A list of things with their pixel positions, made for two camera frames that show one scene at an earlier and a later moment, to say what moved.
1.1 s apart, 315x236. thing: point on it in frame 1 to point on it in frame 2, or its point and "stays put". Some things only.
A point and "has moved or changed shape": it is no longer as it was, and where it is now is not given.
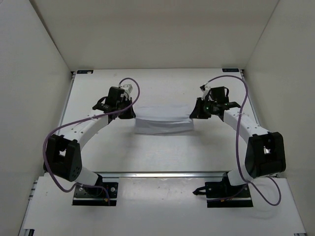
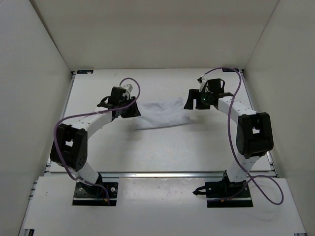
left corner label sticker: (84, 71) stays put
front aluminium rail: (162, 175) stays put
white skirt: (164, 120) has moved or changed shape
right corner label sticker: (230, 70) stays put
